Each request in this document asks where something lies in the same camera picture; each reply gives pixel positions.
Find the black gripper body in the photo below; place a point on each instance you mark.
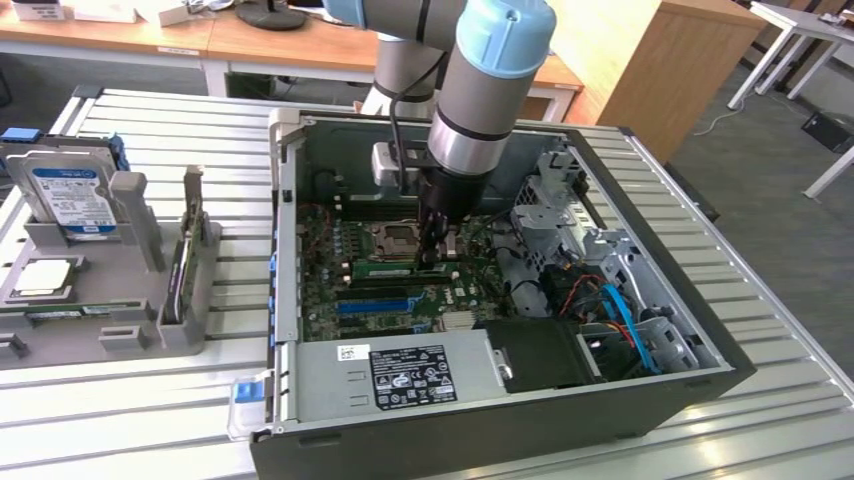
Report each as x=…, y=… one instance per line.
x=451, y=194

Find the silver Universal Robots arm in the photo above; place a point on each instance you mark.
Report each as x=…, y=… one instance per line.
x=480, y=75

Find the green RAM stick with label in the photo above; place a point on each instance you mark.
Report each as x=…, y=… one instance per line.
x=60, y=313

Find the green Dell motherboard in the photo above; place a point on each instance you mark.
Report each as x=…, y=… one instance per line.
x=400, y=295

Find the open black PC case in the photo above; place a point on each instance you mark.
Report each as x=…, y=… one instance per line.
x=507, y=280

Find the blue PCI expansion slot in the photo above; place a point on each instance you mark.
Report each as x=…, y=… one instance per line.
x=374, y=305

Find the small silver heatsink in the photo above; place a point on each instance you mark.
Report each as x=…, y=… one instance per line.
x=456, y=320

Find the silver metal disk bay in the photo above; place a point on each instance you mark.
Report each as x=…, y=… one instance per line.
x=594, y=250

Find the grey power supply unit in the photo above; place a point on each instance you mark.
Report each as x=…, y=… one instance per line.
x=394, y=375

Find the graphics card standing upright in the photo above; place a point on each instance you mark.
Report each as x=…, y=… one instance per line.
x=187, y=260

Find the wooden cabinet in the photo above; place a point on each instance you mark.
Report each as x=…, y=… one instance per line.
x=654, y=65

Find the wooden desk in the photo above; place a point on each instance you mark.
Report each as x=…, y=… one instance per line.
x=267, y=45

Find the clear blue side latch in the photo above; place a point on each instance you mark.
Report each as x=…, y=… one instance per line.
x=244, y=405

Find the black monitor stand base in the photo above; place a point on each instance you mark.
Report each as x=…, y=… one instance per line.
x=272, y=18

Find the grey plastic parts rack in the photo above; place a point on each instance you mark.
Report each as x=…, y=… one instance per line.
x=107, y=280

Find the hard disk with blue label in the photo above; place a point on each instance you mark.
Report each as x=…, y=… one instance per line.
x=65, y=195

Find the blue plastic disk carrier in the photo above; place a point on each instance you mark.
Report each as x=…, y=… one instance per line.
x=67, y=145

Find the black box on floor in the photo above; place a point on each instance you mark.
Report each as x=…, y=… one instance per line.
x=827, y=131

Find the CPU with silver lid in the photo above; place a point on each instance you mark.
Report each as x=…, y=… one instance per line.
x=41, y=276

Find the white metal table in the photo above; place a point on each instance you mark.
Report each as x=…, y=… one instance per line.
x=794, y=45

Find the CPU socket with metal frame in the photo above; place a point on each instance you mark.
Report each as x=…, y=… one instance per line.
x=395, y=240

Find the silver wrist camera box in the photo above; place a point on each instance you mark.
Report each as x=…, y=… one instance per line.
x=388, y=164

